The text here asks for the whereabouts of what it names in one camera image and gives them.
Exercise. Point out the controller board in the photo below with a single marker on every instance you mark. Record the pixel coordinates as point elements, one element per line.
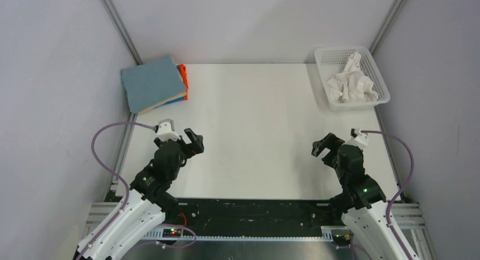
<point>342,241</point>
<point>172,233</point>

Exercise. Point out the left controller board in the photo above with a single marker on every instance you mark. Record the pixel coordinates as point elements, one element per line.
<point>172,233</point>

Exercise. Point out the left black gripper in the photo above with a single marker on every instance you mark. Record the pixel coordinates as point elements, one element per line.
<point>196,146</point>

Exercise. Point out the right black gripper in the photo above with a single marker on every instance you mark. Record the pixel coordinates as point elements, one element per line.
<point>330,141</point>

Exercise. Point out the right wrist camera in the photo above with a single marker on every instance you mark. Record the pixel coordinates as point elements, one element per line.
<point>358,139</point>

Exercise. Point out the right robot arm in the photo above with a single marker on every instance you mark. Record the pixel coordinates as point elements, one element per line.
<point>362,205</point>

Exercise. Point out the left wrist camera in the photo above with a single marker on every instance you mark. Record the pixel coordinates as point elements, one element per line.
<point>165,131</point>

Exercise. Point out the right controller board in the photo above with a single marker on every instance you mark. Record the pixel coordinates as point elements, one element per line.
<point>342,241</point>

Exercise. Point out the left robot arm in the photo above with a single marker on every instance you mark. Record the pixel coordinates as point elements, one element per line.
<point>147,202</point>

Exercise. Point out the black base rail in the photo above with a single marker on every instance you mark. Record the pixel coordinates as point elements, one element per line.
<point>254,218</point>

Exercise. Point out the folded bright blue shirt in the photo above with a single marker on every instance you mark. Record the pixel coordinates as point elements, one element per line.
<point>183,72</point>

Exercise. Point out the white t shirt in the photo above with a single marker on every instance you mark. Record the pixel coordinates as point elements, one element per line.
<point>352,85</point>

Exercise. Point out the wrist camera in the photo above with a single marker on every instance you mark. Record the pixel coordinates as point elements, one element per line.
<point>165,131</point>
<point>358,139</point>

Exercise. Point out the folded orange shirt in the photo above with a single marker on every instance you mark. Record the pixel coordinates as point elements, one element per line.
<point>183,72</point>

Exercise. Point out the white plastic basket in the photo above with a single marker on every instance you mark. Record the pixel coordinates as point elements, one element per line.
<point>332,60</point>

